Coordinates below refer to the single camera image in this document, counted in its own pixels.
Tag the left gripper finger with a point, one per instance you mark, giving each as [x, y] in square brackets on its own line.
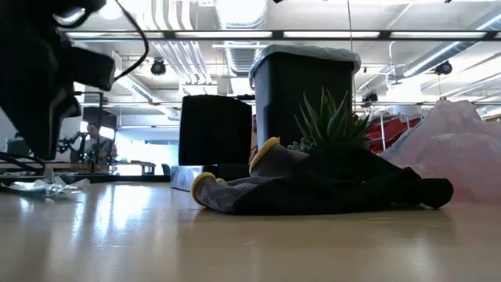
[41, 137]

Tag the blue jerky stick wrapper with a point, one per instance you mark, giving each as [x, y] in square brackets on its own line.
[43, 187]

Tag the black box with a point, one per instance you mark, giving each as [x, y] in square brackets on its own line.
[215, 129]

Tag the black plastic trash bin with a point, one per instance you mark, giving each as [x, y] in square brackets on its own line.
[289, 98]

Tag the pink plastic trash bag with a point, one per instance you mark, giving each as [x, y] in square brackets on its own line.
[462, 156]

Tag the black background robot arm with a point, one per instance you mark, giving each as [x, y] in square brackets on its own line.
[68, 143]

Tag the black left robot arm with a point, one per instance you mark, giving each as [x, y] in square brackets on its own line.
[31, 11]

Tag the background wooden table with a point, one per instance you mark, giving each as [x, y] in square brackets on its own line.
[58, 167]

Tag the person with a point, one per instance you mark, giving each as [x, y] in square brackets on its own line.
[98, 145]
[254, 133]

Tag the black ceiling spotlight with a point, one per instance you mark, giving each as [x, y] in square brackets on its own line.
[370, 96]
[158, 66]
[443, 67]

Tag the grey black yellow-cuffed glove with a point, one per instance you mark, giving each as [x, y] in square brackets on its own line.
[278, 160]
[219, 194]

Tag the small green succulent plant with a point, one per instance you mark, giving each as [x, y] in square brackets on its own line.
[329, 125]

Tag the red metal cart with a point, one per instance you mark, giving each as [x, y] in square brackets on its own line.
[395, 131]

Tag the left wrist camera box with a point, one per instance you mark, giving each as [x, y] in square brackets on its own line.
[94, 68]

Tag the black background rig frame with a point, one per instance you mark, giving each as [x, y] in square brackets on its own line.
[102, 102]

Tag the long overhead light rail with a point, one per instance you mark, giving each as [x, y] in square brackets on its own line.
[219, 35]

